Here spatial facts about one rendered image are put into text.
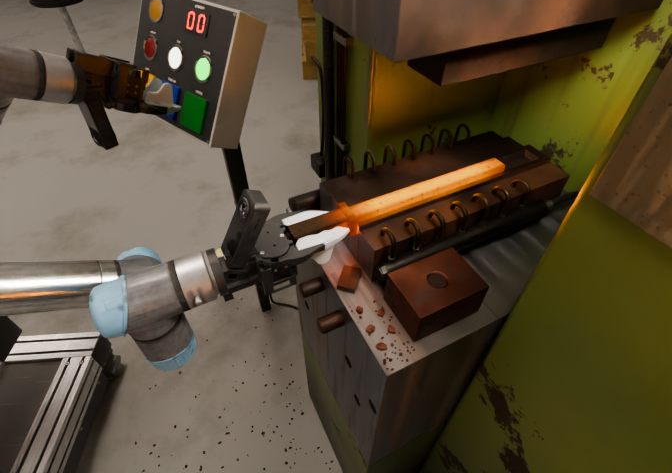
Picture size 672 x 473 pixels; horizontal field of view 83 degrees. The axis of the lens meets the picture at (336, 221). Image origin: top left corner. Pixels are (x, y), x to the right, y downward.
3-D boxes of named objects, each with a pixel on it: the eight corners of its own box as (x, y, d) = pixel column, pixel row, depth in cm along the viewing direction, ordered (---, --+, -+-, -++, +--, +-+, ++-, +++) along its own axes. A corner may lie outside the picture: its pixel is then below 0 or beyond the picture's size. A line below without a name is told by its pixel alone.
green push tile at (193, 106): (199, 134, 83) (205, 100, 81) (178, 123, 86) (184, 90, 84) (206, 135, 85) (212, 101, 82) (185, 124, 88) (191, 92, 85)
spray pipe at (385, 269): (382, 286, 58) (384, 274, 56) (372, 273, 60) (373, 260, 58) (544, 218, 70) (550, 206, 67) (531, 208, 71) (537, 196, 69)
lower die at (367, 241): (371, 282, 62) (374, 247, 56) (320, 208, 75) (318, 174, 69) (554, 206, 76) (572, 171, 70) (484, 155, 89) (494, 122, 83)
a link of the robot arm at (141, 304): (109, 310, 56) (83, 274, 50) (185, 283, 60) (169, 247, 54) (113, 355, 51) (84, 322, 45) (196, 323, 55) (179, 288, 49)
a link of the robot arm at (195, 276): (170, 248, 54) (180, 291, 49) (202, 238, 55) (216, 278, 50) (184, 281, 59) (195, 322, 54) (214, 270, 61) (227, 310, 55)
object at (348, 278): (344, 268, 64) (344, 264, 63) (361, 272, 64) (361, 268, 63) (336, 289, 61) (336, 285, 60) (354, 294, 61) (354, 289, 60)
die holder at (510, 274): (367, 466, 82) (386, 376, 51) (300, 325, 106) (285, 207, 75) (553, 357, 100) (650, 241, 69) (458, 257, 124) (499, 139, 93)
